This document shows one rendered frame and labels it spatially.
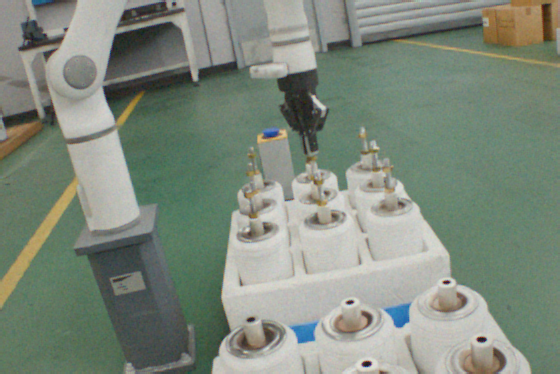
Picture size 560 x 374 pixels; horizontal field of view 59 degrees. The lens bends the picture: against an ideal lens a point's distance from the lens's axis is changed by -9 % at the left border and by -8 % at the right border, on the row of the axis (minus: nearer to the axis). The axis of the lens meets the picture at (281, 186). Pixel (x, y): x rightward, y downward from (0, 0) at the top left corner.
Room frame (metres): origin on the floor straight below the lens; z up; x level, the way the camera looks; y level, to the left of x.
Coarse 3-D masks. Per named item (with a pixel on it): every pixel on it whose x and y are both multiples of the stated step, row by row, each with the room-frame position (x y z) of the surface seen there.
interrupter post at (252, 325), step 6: (246, 318) 0.54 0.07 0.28; (252, 318) 0.54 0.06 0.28; (258, 318) 0.54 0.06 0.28; (246, 324) 0.53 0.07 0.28; (252, 324) 0.53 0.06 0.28; (258, 324) 0.53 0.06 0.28; (246, 330) 0.53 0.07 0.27; (252, 330) 0.53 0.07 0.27; (258, 330) 0.53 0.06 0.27; (246, 336) 0.53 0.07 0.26; (252, 336) 0.53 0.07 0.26; (258, 336) 0.53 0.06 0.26; (264, 336) 0.53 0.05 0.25; (252, 342) 0.53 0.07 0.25; (258, 342) 0.53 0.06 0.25
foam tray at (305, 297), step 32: (288, 224) 1.03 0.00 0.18; (416, 256) 0.78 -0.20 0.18; (448, 256) 0.77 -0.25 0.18; (224, 288) 0.81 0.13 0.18; (256, 288) 0.79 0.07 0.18; (288, 288) 0.77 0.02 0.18; (320, 288) 0.77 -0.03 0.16; (352, 288) 0.77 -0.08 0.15; (384, 288) 0.77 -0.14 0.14; (416, 288) 0.77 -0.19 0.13; (288, 320) 0.78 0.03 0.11
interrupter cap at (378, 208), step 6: (384, 198) 0.88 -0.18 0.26; (402, 198) 0.87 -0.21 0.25; (372, 204) 0.87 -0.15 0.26; (378, 204) 0.86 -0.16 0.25; (384, 204) 0.86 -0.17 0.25; (402, 204) 0.85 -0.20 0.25; (408, 204) 0.84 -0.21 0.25; (372, 210) 0.84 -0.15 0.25; (378, 210) 0.84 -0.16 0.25; (384, 210) 0.84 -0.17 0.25; (390, 210) 0.83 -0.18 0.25; (396, 210) 0.83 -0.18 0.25; (402, 210) 0.82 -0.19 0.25; (408, 210) 0.81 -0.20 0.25; (384, 216) 0.81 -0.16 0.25; (390, 216) 0.81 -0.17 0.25
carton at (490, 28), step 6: (492, 6) 4.59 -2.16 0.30; (498, 6) 4.56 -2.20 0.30; (504, 6) 4.42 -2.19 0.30; (486, 12) 4.48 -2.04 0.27; (492, 12) 4.37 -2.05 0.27; (486, 18) 4.49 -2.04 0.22; (492, 18) 4.38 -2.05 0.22; (486, 24) 4.50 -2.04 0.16; (492, 24) 4.39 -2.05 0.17; (486, 30) 4.51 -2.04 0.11; (492, 30) 4.40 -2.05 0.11; (486, 36) 4.52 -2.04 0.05; (492, 36) 4.41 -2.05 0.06; (492, 42) 4.42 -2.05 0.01; (498, 42) 4.34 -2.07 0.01
